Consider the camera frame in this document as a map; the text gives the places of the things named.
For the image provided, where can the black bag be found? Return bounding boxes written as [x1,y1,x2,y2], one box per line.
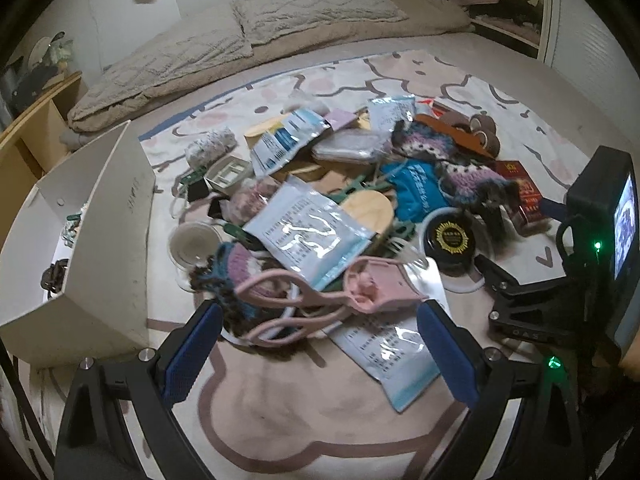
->
[10,65,61,106]

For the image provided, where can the red box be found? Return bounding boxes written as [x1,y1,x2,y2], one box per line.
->
[495,160,548,223]

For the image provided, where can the closet shelf niche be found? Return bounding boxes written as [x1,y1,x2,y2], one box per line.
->
[425,0,556,58]

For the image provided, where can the clear plastic packet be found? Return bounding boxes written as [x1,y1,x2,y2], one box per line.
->
[61,205,88,248]

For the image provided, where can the clear plastic container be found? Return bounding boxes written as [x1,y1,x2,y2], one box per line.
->
[311,128,378,163]

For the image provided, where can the beige quilted pillow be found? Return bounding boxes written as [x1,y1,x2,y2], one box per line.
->
[231,0,411,46]
[67,17,253,133]

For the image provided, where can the white tissue wad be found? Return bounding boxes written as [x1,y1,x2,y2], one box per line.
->
[287,89,328,113]

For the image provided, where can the wooden shelf unit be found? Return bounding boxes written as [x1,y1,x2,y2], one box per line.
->
[0,71,83,206]

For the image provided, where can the round wooden lid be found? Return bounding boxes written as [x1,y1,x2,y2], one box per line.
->
[342,191,396,236]

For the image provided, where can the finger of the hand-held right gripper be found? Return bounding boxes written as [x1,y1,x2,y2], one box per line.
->
[539,198,569,222]
[472,255,587,347]

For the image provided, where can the printed cartoon blanket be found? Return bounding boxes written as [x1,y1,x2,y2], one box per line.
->
[0,49,621,480]

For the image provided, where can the multicolour crocheted piece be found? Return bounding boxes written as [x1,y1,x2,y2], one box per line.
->
[190,242,301,333]

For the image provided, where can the pale flower bunch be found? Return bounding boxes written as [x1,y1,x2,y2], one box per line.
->
[50,32,76,68]

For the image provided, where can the purple crocheted piece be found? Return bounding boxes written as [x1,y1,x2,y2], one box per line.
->
[390,120,458,166]
[435,160,521,241]

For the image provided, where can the white louvered door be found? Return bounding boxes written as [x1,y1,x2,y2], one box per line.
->
[545,0,640,171]

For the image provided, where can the teal packet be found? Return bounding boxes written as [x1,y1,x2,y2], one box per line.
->
[382,160,446,223]

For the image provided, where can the white printed packet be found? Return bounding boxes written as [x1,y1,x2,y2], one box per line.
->
[367,96,418,136]

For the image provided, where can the black round tin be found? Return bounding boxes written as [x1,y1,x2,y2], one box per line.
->
[419,207,478,278]

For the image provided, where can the beige folded duvet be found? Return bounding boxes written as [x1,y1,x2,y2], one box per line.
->
[60,0,476,148]

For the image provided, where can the clear round container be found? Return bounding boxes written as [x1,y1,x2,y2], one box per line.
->
[167,222,223,273]

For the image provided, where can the small clear packet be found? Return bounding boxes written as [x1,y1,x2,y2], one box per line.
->
[400,257,446,313]

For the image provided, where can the flat wooden piece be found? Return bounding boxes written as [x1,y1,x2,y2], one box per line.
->
[287,160,351,193]

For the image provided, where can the oval wooden box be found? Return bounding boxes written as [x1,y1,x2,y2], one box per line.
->
[244,115,296,141]

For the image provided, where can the clear face mask packet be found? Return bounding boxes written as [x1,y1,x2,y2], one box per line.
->
[330,317,441,413]
[245,182,376,291]

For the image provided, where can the brown leather strap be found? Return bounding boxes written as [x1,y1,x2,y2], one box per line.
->
[412,114,493,158]

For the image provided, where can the white storage box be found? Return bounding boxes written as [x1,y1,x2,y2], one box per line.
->
[0,120,157,368]

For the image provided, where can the white hat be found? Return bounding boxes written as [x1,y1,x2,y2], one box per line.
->
[27,35,56,68]

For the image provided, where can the pink scissors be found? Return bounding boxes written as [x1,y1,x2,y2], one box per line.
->
[234,255,427,348]

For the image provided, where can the beige bed mattress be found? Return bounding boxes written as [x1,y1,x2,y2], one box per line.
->
[0,25,640,480]

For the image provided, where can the pale green soap dish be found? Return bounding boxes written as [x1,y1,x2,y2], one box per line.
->
[206,156,253,191]

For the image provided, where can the blue and white packet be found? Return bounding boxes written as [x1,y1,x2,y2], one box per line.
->
[250,109,333,177]

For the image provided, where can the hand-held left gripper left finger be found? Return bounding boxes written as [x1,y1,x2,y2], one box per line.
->
[54,301,224,480]

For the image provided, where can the dark hair claw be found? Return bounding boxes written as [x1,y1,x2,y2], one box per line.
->
[40,260,71,293]

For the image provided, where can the pink note pad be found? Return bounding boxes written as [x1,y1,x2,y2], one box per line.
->
[325,110,357,133]

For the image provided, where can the patterned cloth roll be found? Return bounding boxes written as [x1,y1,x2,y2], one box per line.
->
[184,127,237,166]

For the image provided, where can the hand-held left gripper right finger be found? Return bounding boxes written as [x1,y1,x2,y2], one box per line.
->
[416,300,586,480]

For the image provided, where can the white plastic hoop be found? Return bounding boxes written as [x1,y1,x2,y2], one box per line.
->
[220,305,321,348]

